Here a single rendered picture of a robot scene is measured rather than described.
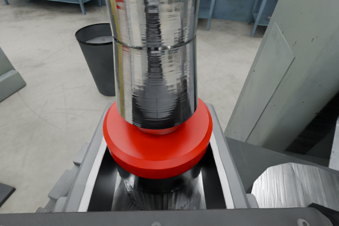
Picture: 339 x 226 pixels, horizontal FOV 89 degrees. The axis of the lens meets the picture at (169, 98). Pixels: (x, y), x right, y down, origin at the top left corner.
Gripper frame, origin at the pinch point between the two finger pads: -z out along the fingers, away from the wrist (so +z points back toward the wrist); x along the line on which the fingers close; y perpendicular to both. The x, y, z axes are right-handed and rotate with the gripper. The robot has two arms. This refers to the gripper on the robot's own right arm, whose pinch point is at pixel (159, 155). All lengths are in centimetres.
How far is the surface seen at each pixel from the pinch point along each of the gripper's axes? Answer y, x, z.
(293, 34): 12, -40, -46
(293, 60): 16, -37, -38
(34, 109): 120, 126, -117
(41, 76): 120, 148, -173
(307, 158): 43, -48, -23
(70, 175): 23.4, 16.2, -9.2
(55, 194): 23.4, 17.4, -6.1
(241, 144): 4.7, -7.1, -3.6
